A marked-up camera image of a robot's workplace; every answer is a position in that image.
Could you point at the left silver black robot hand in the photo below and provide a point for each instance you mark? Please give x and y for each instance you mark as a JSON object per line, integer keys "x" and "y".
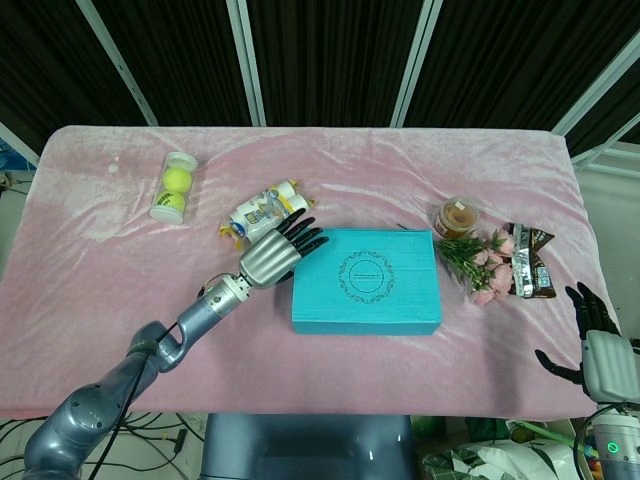
{"x": 267, "y": 255}

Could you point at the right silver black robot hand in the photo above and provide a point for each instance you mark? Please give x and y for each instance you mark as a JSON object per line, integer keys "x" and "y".
{"x": 607, "y": 365}

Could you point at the blue cardboard shoe box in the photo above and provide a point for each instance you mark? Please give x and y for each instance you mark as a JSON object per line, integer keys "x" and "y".
{"x": 365, "y": 280}

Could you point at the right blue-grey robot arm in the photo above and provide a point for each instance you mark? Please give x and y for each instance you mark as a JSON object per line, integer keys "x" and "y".
{"x": 617, "y": 425}

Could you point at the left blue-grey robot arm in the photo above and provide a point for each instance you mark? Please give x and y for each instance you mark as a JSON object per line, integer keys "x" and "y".
{"x": 100, "y": 400}

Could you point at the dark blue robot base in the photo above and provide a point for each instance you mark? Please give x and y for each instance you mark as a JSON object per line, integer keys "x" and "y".
{"x": 310, "y": 450}

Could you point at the yellow tennis ball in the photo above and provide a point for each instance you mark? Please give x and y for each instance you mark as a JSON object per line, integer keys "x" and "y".
{"x": 170, "y": 201}
{"x": 178, "y": 181}

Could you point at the clear tennis ball tube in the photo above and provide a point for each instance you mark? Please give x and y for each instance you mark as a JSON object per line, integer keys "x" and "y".
{"x": 175, "y": 187}

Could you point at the brown silver snack bag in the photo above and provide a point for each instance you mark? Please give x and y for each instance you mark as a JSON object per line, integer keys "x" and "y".
{"x": 530, "y": 265}

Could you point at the white bag with green leaves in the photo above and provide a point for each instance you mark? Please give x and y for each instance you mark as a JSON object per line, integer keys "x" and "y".
{"x": 500, "y": 462}

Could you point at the pink flower bouquet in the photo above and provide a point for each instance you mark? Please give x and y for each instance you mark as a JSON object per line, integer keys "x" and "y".
{"x": 480, "y": 270}

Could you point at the pink velvet tablecloth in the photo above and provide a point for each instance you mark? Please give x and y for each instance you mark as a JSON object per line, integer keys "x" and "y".
{"x": 100, "y": 300}

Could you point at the clear cup with brown food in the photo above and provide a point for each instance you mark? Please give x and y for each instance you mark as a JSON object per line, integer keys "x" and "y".
{"x": 456, "y": 217}

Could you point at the black pleated curtain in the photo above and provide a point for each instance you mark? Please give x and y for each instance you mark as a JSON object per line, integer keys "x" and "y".
{"x": 325, "y": 60}

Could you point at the white frame post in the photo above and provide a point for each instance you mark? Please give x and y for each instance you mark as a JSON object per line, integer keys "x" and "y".
{"x": 245, "y": 60}
{"x": 117, "y": 62}
{"x": 597, "y": 87}
{"x": 416, "y": 60}

